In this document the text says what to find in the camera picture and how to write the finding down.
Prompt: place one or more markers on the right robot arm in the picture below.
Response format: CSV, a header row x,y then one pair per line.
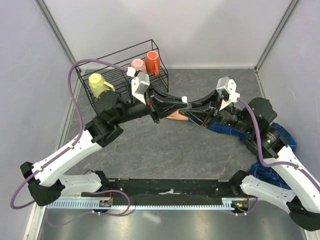
x,y
292,189

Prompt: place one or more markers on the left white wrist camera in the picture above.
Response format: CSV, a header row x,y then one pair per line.
x,y
139,85

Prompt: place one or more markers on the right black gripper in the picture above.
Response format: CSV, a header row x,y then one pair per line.
x,y
204,115

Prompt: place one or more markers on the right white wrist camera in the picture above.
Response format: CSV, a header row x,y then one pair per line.
x,y
226,88

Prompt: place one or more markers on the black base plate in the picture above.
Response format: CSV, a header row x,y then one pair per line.
x,y
144,188

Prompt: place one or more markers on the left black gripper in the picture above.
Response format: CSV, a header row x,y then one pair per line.
x,y
160,109

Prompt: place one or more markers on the black wire dish rack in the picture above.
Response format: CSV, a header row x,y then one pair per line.
x,y
118,78

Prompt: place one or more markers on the white nail polish cap brush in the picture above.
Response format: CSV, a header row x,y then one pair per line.
x,y
184,99

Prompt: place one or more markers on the pink mug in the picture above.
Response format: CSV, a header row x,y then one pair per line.
x,y
139,65

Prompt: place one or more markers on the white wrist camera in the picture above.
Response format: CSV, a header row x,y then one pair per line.
x,y
226,88
139,85

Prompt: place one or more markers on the light blue cable duct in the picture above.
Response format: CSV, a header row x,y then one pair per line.
x,y
150,203

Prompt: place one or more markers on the orange mug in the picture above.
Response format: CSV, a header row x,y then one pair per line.
x,y
152,63

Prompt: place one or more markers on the mannequin hand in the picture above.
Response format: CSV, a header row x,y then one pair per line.
x,y
177,116

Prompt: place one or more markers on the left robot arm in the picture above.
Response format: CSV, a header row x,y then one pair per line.
x,y
47,180

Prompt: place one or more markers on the yellow faceted mug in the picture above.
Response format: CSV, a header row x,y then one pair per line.
x,y
98,84

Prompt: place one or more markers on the blue item in rack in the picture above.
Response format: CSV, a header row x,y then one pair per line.
x,y
130,87

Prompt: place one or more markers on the blue plaid sleeve forearm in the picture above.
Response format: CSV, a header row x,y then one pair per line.
x,y
224,129

